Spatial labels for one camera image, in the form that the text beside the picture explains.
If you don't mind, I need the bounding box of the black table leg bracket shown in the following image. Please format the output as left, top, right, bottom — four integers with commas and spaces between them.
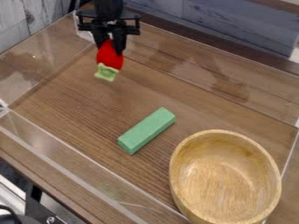
24, 185, 67, 224

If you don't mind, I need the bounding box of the red plush strawberry green stem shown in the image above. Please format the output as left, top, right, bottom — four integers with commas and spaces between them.
94, 38, 127, 83

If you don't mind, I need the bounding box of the wooden bowl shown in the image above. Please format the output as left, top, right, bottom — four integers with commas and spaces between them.
170, 129, 282, 224

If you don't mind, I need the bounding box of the clear acrylic tray wall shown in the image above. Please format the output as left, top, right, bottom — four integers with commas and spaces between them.
0, 16, 299, 224

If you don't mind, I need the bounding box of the black cable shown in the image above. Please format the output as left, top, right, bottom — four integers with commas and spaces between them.
0, 204, 24, 224

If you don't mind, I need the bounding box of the green rectangular block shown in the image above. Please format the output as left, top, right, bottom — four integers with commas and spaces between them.
116, 108, 176, 155

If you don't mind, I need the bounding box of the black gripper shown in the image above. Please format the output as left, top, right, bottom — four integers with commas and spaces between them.
76, 0, 140, 56

